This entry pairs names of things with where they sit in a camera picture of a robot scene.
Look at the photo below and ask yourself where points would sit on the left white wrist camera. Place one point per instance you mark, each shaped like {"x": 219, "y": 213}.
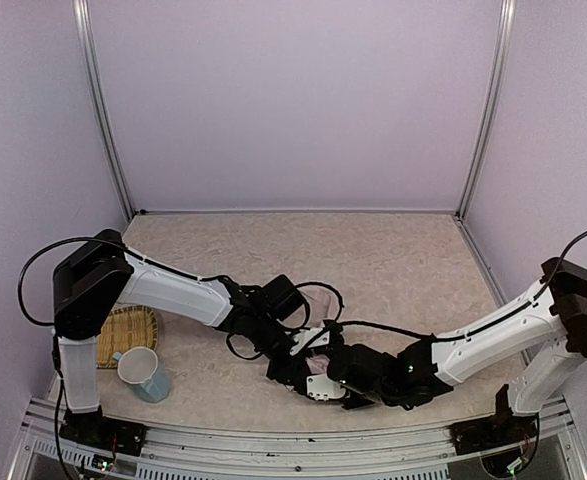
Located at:
{"x": 309, "y": 339}

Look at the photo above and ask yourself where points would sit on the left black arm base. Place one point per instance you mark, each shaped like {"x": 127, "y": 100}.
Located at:
{"x": 105, "y": 433}

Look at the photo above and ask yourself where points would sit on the light blue plastic pitcher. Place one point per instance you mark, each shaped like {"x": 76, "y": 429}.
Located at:
{"x": 140, "y": 370}

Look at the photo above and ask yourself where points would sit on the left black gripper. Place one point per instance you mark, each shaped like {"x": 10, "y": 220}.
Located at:
{"x": 283, "y": 367}

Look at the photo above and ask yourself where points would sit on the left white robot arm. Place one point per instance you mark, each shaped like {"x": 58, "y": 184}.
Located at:
{"x": 103, "y": 272}

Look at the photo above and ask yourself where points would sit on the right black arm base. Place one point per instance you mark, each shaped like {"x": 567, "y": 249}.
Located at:
{"x": 501, "y": 428}

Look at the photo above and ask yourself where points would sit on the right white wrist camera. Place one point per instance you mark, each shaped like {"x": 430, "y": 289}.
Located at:
{"x": 320, "y": 387}

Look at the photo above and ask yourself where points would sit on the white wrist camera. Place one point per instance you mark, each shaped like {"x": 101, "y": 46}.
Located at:
{"x": 309, "y": 339}
{"x": 320, "y": 387}

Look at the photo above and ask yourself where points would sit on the aluminium front rail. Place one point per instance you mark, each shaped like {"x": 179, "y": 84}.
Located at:
{"x": 176, "y": 452}

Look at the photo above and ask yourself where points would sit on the left aluminium frame post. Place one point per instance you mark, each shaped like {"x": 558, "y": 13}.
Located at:
{"x": 81, "y": 10}

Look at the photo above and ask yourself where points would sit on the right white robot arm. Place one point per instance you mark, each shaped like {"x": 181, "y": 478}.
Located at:
{"x": 550, "y": 314}

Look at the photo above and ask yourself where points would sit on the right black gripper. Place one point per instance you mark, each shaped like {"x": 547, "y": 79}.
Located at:
{"x": 336, "y": 370}

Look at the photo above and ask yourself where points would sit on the woven bamboo tray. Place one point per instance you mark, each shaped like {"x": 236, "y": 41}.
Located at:
{"x": 124, "y": 329}

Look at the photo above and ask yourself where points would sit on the pink and black folding umbrella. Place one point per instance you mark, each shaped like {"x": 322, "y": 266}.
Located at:
{"x": 319, "y": 308}

